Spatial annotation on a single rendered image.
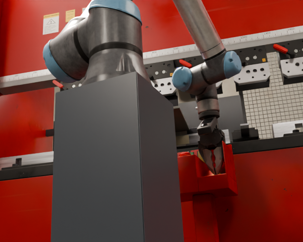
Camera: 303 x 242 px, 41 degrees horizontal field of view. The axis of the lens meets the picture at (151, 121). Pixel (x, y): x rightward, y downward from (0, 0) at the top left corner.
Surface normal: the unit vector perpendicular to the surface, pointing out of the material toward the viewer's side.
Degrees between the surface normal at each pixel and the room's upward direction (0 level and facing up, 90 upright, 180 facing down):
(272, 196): 90
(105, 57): 73
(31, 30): 90
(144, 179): 90
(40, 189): 90
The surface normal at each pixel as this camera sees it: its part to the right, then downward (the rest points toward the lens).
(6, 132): 0.97, -0.13
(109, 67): -0.10, -0.62
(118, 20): 0.22, -0.35
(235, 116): -0.23, -0.33
